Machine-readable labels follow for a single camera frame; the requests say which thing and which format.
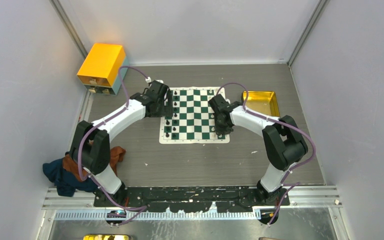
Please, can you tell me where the yellow transparent tray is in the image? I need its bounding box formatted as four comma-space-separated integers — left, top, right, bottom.
245, 91, 281, 117

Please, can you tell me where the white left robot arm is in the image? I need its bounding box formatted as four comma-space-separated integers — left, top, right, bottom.
69, 80, 173, 207

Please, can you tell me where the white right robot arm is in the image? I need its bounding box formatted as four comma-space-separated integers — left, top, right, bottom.
208, 94, 308, 206

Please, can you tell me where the green white chess board mat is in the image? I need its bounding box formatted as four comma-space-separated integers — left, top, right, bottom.
159, 86, 230, 145

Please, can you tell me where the yellow teal drawer box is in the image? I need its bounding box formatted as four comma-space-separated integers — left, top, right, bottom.
77, 43, 130, 96

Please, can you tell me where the orange cloth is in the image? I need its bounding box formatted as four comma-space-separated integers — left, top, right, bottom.
62, 146, 127, 182

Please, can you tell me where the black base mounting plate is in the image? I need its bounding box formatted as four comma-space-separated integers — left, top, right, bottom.
111, 186, 290, 213

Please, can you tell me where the dark blue cloth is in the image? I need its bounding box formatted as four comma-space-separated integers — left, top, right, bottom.
42, 158, 98, 197

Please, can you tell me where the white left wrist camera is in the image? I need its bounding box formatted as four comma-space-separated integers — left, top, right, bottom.
145, 76, 164, 86

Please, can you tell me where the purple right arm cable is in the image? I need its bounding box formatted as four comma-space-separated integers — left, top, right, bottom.
215, 82, 317, 226

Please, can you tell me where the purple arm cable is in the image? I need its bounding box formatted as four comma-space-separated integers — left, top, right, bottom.
215, 82, 317, 226
77, 66, 151, 227

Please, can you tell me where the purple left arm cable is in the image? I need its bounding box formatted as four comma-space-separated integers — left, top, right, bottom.
77, 66, 151, 227

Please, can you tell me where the aluminium frame rail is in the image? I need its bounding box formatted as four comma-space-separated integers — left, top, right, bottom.
42, 186, 343, 221

